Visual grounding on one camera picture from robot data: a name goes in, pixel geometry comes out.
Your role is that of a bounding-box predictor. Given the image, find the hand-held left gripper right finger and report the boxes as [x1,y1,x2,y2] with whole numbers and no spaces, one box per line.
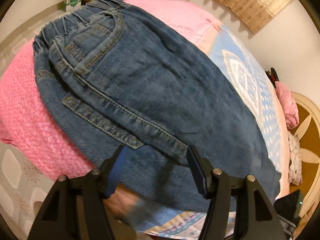
[186,145,288,240]

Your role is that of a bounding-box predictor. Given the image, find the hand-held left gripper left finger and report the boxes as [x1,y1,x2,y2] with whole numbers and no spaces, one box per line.
[27,145,137,240]

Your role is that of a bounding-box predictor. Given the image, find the blue denim pants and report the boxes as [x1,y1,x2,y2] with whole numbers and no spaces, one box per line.
[34,0,281,232]

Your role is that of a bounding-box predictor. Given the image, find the white speckled cloth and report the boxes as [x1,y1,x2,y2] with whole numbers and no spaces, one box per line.
[287,130,303,185]

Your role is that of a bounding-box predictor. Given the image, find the cream and brown headboard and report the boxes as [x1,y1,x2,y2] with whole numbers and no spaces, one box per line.
[287,91,320,220]

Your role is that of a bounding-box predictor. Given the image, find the pink textured blanket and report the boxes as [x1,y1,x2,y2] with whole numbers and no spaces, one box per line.
[0,0,223,183]

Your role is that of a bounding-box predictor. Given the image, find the blue patterned bedsheet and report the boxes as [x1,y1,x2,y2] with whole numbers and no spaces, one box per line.
[140,24,292,238]

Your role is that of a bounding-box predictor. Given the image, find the dark object with red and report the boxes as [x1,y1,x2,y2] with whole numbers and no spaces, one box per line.
[265,67,280,88]

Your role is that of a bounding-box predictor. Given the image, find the white box with green label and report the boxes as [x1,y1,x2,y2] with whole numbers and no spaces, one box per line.
[61,0,87,12]

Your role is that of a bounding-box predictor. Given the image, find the beige pleated curtain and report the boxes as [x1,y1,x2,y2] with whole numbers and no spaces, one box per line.
[184,0,293,34]

